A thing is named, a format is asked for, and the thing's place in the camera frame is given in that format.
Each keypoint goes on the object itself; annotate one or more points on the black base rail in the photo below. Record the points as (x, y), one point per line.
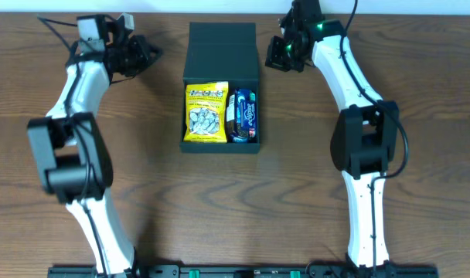
(315, 271)

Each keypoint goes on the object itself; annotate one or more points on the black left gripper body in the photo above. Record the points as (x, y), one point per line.
(141, 52)

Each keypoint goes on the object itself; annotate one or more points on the blue Oreo cookie pack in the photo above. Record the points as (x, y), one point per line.
(238, 139)

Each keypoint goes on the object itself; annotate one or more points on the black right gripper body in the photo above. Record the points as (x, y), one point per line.
(279, 55)

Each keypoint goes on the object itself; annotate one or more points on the yellow snack bag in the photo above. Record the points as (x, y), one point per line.
(205, 112)

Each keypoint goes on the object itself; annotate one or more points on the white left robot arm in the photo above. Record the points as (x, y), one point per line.
(72, 160)

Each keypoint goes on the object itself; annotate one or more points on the small red green candy bar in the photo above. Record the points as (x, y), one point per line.
(230, 114)

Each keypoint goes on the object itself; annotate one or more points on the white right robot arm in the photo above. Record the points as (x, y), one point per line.
(364, 139)

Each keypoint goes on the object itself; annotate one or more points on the dark green box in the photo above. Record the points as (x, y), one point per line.
(221, 51)

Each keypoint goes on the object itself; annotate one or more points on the dark blue Eclipse mint pack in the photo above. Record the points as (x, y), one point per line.
(246, 113)

